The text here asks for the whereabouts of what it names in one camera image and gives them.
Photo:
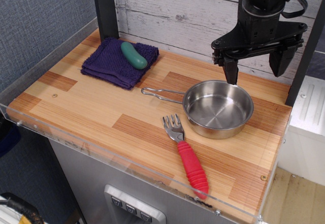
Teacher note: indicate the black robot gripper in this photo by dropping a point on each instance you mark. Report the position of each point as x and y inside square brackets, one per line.
[258, 31]

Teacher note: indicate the green toy cucumber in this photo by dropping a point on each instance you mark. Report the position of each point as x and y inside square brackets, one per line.
[132, 56]

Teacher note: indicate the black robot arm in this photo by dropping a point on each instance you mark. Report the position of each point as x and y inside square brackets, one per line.
[292, 9]

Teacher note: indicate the stainless steel pot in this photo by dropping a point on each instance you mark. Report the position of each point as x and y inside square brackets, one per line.
[214, 108]

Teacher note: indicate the white side cabinet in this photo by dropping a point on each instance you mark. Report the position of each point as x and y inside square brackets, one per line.
[302, 151]

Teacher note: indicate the purple folded cloth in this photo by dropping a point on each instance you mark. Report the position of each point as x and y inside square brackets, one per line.
[109, 64]

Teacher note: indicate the grey toy fridge cabinet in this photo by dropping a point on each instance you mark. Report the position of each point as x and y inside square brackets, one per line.
[153, 175]

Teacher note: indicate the silver dispenser button panel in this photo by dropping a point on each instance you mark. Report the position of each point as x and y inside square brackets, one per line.
[136, 210]

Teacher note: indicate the clear acrylic guard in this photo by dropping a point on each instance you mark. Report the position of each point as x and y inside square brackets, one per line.
[55, 100]

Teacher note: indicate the black yellow object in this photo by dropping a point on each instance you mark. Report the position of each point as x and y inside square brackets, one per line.
[16, 210]

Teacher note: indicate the dark grey right post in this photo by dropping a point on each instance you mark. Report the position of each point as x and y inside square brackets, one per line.
[306, 57]

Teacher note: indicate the dark grey post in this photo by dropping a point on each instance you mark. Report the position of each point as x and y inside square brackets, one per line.
[106, 18]
[306, 57]

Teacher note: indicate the red handled fork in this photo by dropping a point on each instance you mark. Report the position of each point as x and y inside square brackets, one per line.
[194, 171]

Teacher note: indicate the dark grey left post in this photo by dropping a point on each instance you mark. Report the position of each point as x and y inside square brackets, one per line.
[106, 18]

